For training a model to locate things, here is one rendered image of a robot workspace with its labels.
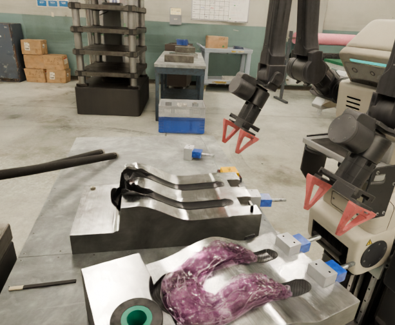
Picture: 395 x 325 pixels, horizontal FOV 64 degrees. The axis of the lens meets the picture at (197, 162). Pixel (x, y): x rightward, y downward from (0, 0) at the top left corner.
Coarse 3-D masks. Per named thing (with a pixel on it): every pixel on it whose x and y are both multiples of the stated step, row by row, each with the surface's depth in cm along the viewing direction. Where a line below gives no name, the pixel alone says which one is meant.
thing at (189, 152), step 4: (188, 144) 141; (184, 148) 137; (188, 148) 137; (192, 148) 137; (184, 152) 138; (188, 152) 137; (192, 152) 137; (196, 152) 137; (200, 152) 137; (184, 156) 138; (188, 156) 138; (192, 156) 138; (196, 156) 138; (200, 156) 137; (212, 156) 138
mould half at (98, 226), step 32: (96, 192) 98; (160, 192) 90; (192, 192) 96; (224, 192) 96; (96, 224) 83; (128, 224) 80; (160, 224) 82; (192, 224) 84; (224, 224) 85; (256, 224) 87
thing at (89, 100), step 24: (72, 0) 412; (96, 0) 506; (96, 24) 519; (120, 24) 538; (144, 24) 525; (96, 48) 465; (120, 48) 483; (144, 48) 519; (96, 72) 448; (120, 72) 456; (144, 72) 554; (96, 96) 459; (120, 96) 460; (144, 96) 516
